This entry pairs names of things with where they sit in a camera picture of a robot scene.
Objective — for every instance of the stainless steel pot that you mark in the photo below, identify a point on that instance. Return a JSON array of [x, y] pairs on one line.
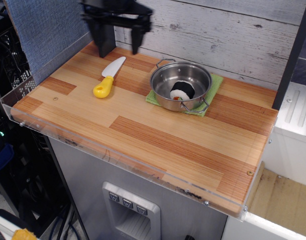
[[168, 71]]

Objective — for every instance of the clear acrylic table guard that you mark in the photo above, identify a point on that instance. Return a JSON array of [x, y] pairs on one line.
[[211, 159]]

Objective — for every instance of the dark post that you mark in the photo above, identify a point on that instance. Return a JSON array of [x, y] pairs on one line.
[[291, 64], [108, 48]]

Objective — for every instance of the silver toy fridge cabinet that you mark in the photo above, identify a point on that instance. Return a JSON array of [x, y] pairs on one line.
[[117, 202]]

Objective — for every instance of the black plastic crate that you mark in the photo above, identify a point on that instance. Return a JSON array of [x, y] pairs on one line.
[[14, 67]]

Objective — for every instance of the white toy sink unit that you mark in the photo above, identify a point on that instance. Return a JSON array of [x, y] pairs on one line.
[[277, 202]]

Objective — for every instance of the green cloth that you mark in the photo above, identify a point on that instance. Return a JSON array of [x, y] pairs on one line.
[[213, 87]]

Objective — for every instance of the toy sushi roll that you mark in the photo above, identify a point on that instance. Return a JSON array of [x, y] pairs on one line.
[[182, 90]]

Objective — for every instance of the blue fabric panel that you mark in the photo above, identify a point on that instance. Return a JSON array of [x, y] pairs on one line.
[[50, 32]]

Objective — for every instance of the dark left post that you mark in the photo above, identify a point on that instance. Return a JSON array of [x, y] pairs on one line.
[[108, 48]]

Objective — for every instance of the dark right post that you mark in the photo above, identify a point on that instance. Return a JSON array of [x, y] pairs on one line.
[[291, 64]]

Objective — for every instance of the yellow handled toy knife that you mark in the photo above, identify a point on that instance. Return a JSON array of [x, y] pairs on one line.
[[103, 89]]

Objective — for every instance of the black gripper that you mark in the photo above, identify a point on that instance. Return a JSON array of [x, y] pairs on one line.
[[125, 13]]

